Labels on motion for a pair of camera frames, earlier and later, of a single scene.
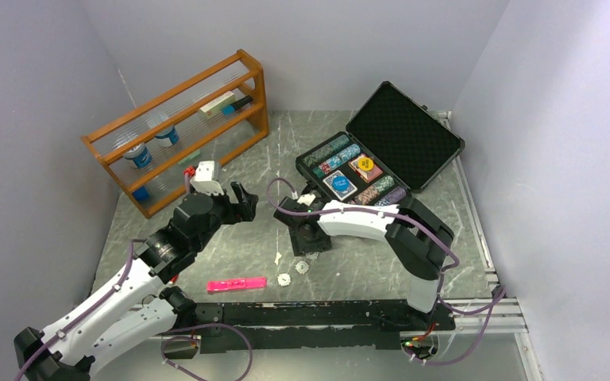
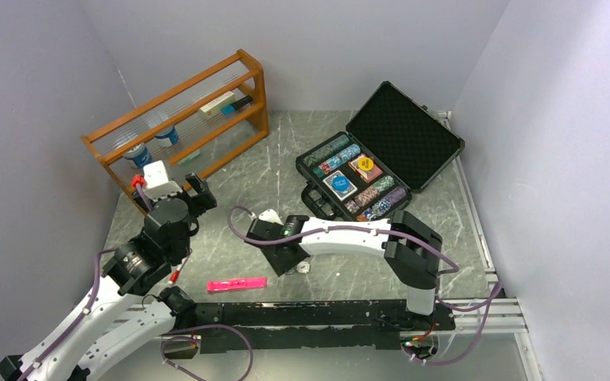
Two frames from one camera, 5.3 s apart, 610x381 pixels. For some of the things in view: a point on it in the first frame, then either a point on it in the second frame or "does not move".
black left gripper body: x=226 y=212 to x=198 y=203
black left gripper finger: x=249 y=201 to x=195 y=182
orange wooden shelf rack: x=175 y=140 does not move
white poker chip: x=302 y=267 does not move
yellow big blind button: x=365 y=164 does not move
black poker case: x=392 y=145 does not move
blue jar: x=140 y=155 does not move
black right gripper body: x=302 y=243 to x=279 y=263
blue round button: x=340 y=183 does not move
